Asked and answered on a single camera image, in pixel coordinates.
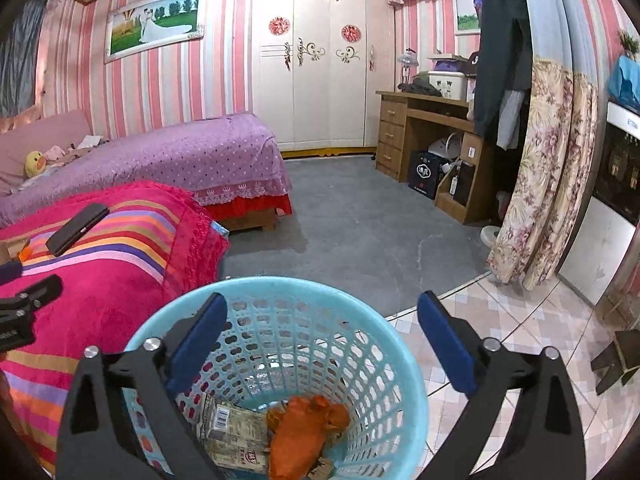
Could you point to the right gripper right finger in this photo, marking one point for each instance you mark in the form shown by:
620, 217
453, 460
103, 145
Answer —
544, 439

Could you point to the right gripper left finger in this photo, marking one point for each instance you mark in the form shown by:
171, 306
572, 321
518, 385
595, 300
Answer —
97, 439

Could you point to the printed snack wrapper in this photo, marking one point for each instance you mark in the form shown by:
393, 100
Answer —
234, 438

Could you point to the orange plastic wrapper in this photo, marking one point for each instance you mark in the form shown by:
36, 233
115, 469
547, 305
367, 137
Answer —
299, 431

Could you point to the brown rectangular tray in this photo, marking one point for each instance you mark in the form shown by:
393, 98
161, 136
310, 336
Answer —
10, 248

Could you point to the black quilted wallet case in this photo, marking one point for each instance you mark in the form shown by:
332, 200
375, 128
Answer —
75, 228

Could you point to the yellow duck plush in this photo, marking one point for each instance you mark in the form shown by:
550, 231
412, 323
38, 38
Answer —
35, 164

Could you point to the striped pink bed blanket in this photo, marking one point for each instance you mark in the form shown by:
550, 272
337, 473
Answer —
156, 244

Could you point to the pink headboard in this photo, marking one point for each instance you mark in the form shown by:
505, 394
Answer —
62, 130

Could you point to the light blue plastic basket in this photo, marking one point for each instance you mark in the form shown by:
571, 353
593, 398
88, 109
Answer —
288, 337

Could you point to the wooden desk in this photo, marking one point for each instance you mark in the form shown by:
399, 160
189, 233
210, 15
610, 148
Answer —
428, 143

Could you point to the grey window curtain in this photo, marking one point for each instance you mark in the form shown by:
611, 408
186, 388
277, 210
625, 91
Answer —
19, 59

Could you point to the purple dotted bed cover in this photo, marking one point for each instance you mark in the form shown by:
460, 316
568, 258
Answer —
231, 165

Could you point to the black box under desk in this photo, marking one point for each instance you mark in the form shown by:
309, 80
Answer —
425, 173

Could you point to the framed wedding photo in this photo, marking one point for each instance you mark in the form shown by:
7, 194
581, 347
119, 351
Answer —
151, 24

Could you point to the white storage box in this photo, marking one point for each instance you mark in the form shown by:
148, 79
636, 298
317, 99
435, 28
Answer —
451, 85

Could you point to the desk lamp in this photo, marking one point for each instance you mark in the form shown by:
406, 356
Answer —
407, 61

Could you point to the hanging black clothes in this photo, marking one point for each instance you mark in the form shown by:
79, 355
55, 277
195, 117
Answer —
503, 84

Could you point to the white wardrobe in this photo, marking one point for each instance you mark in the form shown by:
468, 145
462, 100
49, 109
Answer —
318, 67

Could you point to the floral door curtain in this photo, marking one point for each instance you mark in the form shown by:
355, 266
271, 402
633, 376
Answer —
552, 177

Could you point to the small framed couple photo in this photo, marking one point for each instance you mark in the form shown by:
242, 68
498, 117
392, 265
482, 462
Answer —
467, 15

